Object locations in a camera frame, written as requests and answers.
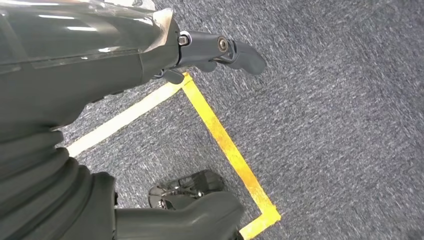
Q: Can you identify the yellow floor tape square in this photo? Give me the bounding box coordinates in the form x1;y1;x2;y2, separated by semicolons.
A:
66;72;282;240

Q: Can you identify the black robot foot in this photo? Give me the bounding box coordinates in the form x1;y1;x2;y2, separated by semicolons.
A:
148;169;225;210

